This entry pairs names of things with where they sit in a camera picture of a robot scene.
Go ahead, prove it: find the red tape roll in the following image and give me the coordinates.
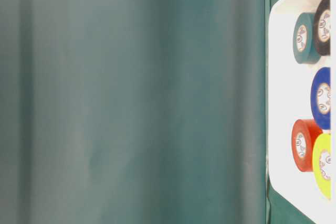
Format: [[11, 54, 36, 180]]
[[291, 119, 322, 172]]

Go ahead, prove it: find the green tape roll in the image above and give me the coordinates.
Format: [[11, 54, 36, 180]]
[[292, 13, 320, 65]]

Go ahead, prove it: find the blue tape roll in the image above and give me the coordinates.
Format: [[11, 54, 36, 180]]
[[310, 67, 331, 130]]

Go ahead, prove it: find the yellow tape roll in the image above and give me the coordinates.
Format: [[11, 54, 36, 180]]
[[312, 133, 332, 200]]

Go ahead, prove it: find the black tape roll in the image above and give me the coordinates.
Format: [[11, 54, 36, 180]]
[[313, 0, 331, 56]]

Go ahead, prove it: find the white plastic tray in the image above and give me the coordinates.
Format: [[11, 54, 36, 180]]
[[267, 0, 335, 223]]

